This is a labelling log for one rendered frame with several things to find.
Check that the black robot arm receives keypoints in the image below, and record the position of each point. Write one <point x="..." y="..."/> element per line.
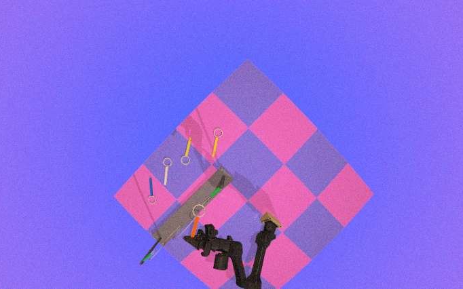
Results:
<point x="234" y="250"/>

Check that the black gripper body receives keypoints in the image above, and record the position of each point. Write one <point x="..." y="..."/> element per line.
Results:
<point x="208" y="245"/>

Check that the grey loop with orange handle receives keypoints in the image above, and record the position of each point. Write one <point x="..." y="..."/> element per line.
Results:
<point x="196" y="221"/>

